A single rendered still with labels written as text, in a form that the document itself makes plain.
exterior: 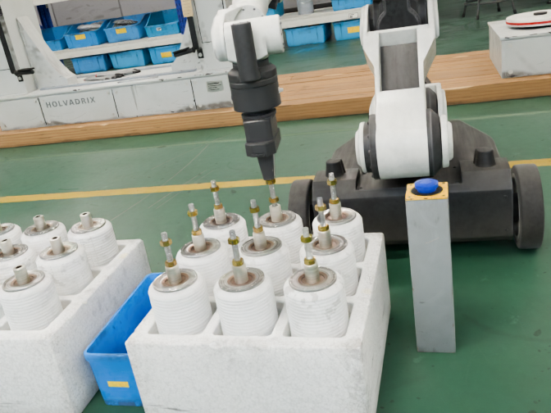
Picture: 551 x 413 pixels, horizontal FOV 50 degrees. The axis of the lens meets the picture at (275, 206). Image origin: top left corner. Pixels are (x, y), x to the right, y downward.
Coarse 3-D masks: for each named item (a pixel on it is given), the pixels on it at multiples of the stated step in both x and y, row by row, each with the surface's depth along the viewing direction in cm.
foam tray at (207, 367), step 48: (384, 240) 121; (384, 288) 117; (144, 336) 99; (192, 336) 97; (240, 336) 94; (288, 336) 97; (384, 336) 114; (144, 384) 101; (192, 384) 98; (240, 384) 95; (288, 384) 93; (336, 384) 91
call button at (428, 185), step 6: (420, 180) 103; (426, 180) 103; (432, 180) 102; (420, 186) 101; (426, 186) 101; (432, 186) 101; (438, 186) 102; (420, 192) 102; (426, 192) 101; (432, 192) 102
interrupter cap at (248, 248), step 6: (252, 240) 110; (270, 240) 108; (276, 240) 108; (246, 246) 107; (252, 246) 108; (270, 246) 107; (276, 246) 106; (246, 252) 105; (252, 252) 105; (258, 252) 104; (264, 252) 104; (270, 252) 104
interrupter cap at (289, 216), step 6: (282, 210) 120; (264, 216) 119; (270, 216) 119; (282, 216) 118; (288, 216) 117; (294, 216) 116; (264, 222) 116; (270, 222) 117; (276, 222) 116; (282, 222) 115; (288, 222) 114
